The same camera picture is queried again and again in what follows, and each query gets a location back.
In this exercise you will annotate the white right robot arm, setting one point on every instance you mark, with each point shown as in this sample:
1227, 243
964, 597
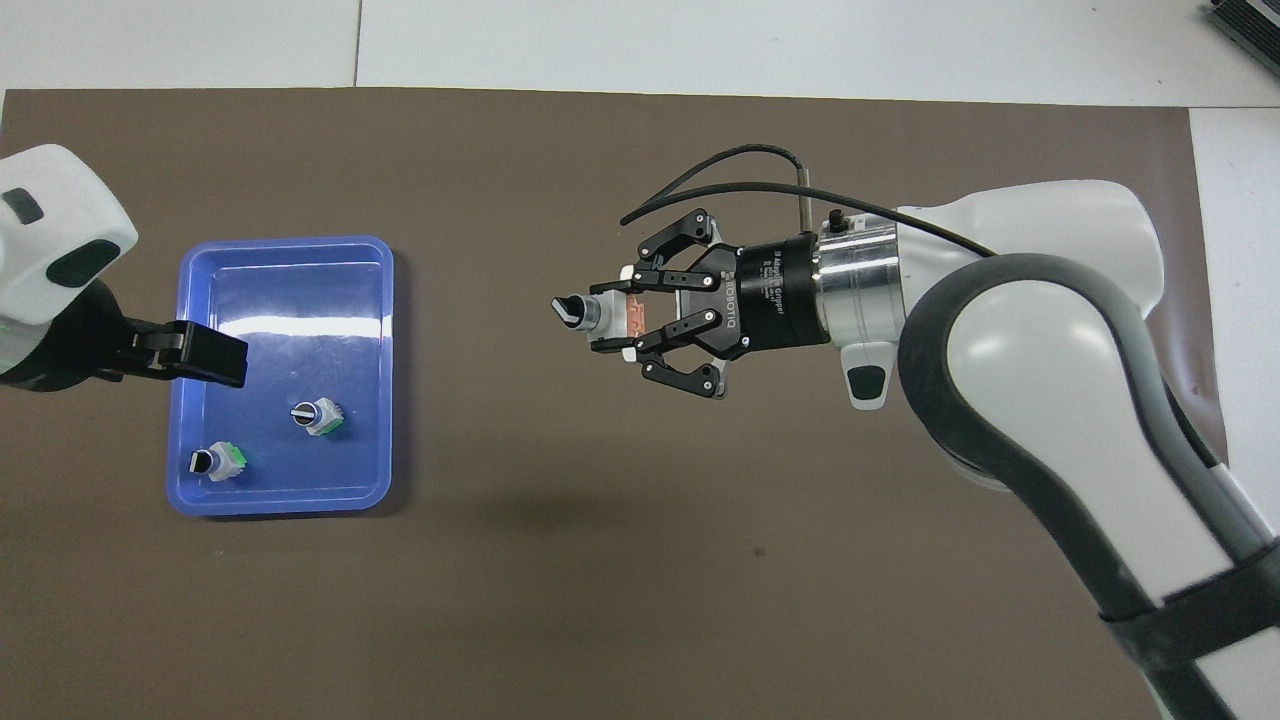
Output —
1050, 350

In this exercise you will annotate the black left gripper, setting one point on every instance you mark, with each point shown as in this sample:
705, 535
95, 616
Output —
60, 350

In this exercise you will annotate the blue plastic tray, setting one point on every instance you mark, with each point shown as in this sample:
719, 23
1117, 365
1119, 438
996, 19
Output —
300, 290

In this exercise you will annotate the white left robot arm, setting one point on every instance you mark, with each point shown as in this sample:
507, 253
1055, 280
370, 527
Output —
50, 220

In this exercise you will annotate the orange-based rotary switch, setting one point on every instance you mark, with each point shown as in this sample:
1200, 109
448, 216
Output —
600, 315

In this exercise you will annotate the brown table mat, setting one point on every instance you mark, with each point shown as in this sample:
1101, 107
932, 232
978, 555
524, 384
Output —
640, 500

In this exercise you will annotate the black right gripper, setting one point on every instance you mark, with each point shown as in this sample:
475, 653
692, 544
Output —
780, 295

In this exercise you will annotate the grey ribbed metal device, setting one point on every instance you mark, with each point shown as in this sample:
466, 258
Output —
1250, 20

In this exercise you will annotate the green-based rotary switch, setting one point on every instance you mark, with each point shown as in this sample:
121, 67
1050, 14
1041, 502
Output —
222, 463
322, 418

